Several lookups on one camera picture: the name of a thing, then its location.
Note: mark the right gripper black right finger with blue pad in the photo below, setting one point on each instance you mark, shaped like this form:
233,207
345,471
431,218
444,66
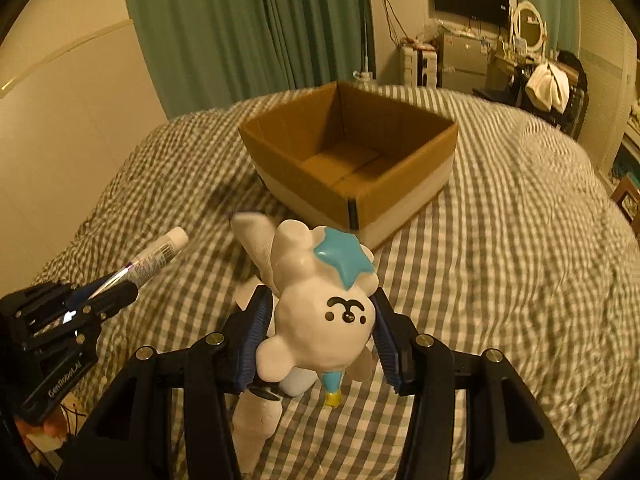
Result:
507,434

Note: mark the white suitcase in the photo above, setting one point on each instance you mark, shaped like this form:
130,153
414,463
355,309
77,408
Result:
418,66

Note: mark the dark desk chair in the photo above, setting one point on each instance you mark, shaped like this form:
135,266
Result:
570,122

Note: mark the open cardboard box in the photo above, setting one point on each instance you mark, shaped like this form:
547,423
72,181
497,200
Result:
352,159

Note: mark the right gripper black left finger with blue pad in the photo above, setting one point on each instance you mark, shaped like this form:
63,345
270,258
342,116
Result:
127,434

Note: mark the green curtain left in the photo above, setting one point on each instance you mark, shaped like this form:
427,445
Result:
203,54

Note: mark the oval white framed mirror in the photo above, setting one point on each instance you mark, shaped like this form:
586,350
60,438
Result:
528,32

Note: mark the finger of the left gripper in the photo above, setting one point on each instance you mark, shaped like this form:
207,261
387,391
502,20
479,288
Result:
105,304

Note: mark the white sock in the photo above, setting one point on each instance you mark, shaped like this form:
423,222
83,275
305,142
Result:
255,420

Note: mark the white cloth on chair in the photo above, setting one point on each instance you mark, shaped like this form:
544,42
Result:
548,88

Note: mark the grey mini fridge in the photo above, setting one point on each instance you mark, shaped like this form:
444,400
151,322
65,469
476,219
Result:
462,64

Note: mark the white bear figurine blue star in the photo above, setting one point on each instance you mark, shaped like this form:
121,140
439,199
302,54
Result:
321,281

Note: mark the grey white checked bedspread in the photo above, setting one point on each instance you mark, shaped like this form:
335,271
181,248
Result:
523,251

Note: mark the white tube with label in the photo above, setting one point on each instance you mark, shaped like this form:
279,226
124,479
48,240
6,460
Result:
146,264

